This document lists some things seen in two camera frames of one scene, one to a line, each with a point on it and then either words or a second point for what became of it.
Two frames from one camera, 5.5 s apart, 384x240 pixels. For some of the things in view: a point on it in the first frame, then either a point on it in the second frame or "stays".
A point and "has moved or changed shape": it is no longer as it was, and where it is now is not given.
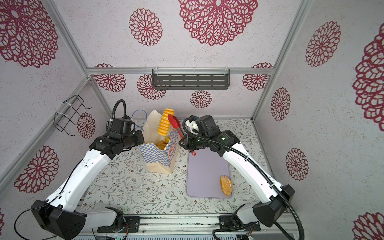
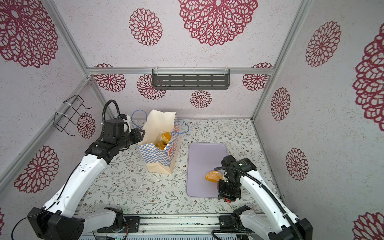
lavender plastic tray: [204, 171] stays
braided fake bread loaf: [164, 123] to [166, 137]
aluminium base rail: [180, 225] stays
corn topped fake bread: [161, 144] stays
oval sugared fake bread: [226, 185] has moved or changed shape
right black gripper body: [193, 143] to [228, 189]
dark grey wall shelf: [193, 79] stays
